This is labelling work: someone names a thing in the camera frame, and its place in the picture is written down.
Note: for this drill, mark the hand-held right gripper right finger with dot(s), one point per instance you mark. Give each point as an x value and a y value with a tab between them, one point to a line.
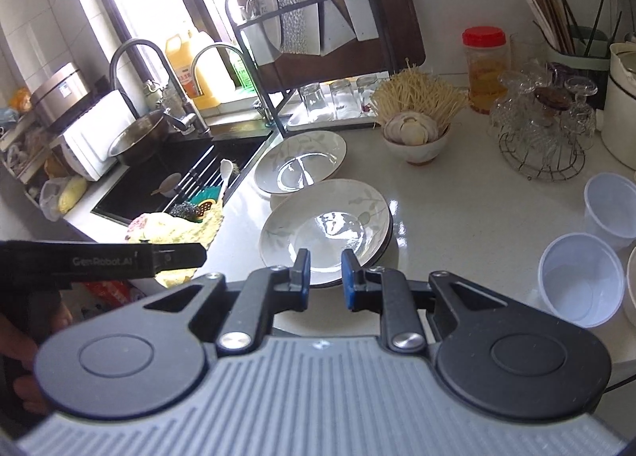
348	284

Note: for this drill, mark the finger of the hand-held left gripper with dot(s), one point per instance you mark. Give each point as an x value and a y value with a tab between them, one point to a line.
179	257

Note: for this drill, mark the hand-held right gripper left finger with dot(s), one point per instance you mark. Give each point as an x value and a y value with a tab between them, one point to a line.
304	282

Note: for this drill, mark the leaf pattern plate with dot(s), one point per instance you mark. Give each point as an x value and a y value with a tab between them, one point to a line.
303	160
323	232

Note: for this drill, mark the white bowl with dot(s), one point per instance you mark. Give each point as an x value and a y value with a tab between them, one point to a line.
632	287

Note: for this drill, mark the person's left hand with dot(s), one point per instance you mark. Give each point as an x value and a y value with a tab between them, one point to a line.
27	394

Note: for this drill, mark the yellow dish cloth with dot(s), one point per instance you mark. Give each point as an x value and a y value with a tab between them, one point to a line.
164	230

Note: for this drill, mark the colourful scrubbing sponge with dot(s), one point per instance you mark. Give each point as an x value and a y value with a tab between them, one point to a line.
198	207

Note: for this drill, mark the dark rimmed plate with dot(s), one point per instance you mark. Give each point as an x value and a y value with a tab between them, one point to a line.
388	242

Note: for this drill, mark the plastic bag with yellow food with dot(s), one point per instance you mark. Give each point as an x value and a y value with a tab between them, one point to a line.
64	195

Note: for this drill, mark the black kitchen sink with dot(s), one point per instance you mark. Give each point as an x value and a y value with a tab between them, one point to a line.
139	188

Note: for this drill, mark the black sink drain rack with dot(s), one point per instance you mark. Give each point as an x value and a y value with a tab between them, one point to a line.
196	173

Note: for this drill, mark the white ceramic spoon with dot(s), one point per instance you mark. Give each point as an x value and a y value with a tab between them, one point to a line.
226	173

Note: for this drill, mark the stainless steel bowl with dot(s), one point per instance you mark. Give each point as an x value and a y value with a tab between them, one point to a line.
139	138

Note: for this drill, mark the white plastic cutting board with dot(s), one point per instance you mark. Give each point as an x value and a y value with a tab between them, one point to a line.
99	133

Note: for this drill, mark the ceramic bowl with garlic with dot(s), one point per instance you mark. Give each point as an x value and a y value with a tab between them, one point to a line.
417	150

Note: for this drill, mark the silver rice cooker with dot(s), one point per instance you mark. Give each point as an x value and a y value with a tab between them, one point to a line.
62	93

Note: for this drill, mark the black dish rack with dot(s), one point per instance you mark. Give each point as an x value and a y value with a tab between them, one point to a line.
278	103

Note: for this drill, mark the clear glass tumbler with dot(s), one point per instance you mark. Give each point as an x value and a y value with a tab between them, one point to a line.
366	93
313	101
341	96

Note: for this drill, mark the yellow detergent bottle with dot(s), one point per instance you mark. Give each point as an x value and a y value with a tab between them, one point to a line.
191	68

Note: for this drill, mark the green bottle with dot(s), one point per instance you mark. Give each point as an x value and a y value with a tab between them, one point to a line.
244	71

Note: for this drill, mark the bundle of dried noodles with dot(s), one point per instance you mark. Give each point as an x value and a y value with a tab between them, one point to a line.
422	93

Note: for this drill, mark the steel kitchen faucet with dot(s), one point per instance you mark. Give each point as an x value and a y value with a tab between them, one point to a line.
149	46
218	48

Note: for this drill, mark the crystal drinking glass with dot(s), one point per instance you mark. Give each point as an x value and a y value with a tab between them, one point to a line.
541	138
534	73
579	108
507	103

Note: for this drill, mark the red lidded glass jar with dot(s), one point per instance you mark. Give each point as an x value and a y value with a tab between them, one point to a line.
484	73

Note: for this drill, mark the brown cutting board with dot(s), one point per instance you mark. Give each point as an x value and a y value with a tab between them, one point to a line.
392	14

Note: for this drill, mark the white cutlery holder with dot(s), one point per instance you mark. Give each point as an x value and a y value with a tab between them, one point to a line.
355	9

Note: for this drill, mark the green utensil holder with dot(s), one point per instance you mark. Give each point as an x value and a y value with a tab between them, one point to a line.
581	61

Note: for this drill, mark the white cooking pot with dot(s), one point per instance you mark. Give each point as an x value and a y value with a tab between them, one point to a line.
621	103

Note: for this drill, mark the bundle of chopsticks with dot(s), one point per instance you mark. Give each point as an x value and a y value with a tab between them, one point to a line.
549	14

